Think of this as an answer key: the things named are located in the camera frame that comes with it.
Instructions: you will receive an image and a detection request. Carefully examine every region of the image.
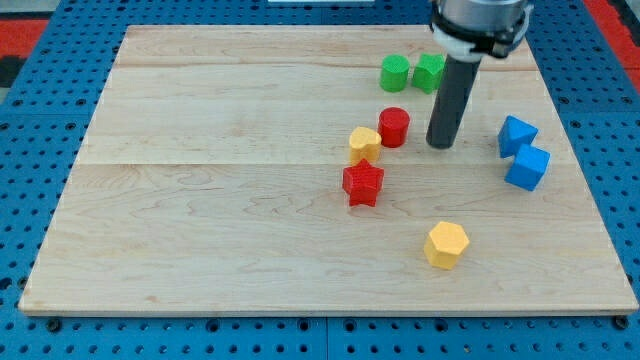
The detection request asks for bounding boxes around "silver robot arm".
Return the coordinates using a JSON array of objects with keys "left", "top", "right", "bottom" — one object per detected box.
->
[{"left": 431, "top": 0, "right": 534, "bottom": 63}]

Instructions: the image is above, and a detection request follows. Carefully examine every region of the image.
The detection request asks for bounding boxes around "yellow heart block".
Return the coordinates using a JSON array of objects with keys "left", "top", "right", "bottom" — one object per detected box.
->
[{"left": 349, "top": 127, "right": 382, "bottom": 165}]

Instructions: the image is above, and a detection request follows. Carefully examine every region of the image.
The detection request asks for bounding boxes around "light wooden board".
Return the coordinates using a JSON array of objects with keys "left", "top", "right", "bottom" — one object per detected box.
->
[{"left": 19, "top": 26, "right": 638, "bottom": 317}]

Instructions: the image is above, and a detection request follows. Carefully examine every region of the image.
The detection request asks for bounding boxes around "red star block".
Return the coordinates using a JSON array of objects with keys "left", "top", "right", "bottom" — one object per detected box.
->
[{"left": 342, "top": 159, "right": 385, "bottom": 207}]

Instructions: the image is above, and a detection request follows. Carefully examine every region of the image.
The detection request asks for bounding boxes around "red cylinder block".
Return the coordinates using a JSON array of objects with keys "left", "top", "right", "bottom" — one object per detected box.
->
[{"left": 378, "top": 107, "right": 410, "bottom": 148}]

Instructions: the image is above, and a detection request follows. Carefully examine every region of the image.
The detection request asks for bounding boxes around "green cylinder block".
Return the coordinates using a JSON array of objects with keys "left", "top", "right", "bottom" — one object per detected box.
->
[{"left": 379, "top": 54, "right": 410, "bottom": 92}]

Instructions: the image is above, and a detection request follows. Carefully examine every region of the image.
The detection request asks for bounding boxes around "yellow hexagon block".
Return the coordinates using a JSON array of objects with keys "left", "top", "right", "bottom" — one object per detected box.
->
[{"left": 423, "top": 221, "right": 470, "bottom": 270}]

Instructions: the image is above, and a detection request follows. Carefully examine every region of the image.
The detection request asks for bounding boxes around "green star block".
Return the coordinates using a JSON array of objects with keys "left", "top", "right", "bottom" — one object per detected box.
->
[{"left": 411, "top": 53, "right": 445, "bottom": 94}]

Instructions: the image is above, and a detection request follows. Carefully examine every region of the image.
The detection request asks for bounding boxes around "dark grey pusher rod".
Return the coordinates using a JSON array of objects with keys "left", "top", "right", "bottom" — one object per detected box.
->
[{"left": 426, "top": 56, "right": 480, "bottom": 149}]

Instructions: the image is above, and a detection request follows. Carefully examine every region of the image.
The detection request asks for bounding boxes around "blue triangle block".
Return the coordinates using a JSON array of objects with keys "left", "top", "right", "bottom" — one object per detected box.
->
[{"left": 497, "top": 115, "right": 539, "bottom": 158}]

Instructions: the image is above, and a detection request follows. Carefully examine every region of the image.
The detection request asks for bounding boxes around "blue cube block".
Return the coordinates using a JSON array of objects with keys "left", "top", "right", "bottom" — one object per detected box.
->
[{"left": 504, "top": 144, "right": 551, "bottom": 191}]

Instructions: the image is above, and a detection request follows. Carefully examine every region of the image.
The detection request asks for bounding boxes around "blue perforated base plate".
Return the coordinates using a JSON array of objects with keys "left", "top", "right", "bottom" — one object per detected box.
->
[{"left": 1, "top": 0, "right": 639, "bottom": 359}]

